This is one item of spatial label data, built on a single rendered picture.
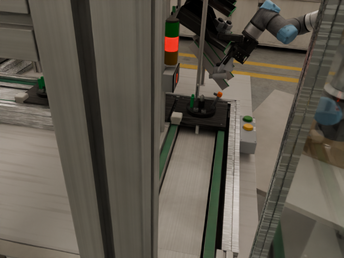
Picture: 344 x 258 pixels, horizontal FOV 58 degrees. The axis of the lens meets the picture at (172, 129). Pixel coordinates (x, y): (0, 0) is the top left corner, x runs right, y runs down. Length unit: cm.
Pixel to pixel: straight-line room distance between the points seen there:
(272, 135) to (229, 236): 74
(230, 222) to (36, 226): 61
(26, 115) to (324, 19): 136
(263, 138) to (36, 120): 107
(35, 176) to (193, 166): 61
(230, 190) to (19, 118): 103
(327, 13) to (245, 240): 78
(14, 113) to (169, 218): 93
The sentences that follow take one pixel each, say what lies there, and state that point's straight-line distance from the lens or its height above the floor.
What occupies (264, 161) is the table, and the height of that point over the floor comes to 86.
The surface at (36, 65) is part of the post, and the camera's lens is 218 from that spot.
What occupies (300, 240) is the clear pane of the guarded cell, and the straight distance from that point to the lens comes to 45.
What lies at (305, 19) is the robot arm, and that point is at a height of 138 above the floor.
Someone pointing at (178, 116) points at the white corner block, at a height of 99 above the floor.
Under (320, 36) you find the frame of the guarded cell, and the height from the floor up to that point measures 157.
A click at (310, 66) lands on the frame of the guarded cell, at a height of 153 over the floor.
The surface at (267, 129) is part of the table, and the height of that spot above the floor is 86.
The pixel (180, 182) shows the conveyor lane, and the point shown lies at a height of 92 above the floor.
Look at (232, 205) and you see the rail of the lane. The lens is 103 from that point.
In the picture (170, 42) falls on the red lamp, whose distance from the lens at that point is 112.
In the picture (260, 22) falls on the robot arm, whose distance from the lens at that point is 142.
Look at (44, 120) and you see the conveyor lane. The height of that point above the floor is 91.
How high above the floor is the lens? 168
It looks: 33 degrees down
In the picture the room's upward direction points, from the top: 3 degrees clockwise
